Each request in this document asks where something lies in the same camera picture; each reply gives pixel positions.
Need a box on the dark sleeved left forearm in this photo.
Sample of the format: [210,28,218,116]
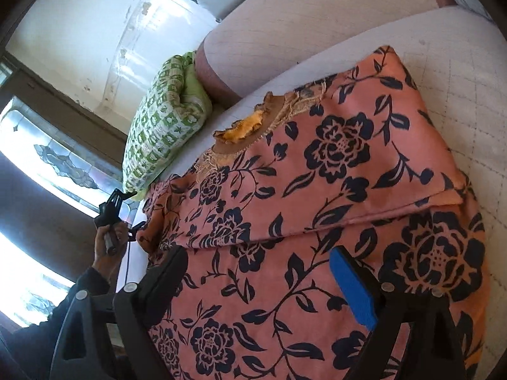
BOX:
[1,267,110,379]

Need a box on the pink bolster cushion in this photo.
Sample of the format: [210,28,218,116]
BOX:
[194,0,455,107]

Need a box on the orange black floral garment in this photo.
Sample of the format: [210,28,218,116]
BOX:
[138,46,489,379]

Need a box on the person's left hand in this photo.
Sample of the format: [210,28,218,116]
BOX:
[92,221,128,282]

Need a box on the stained glass window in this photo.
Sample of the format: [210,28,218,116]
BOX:
[0,58,140,330]

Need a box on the green white patterned pillow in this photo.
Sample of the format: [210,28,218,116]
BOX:
[122,52,212,196]

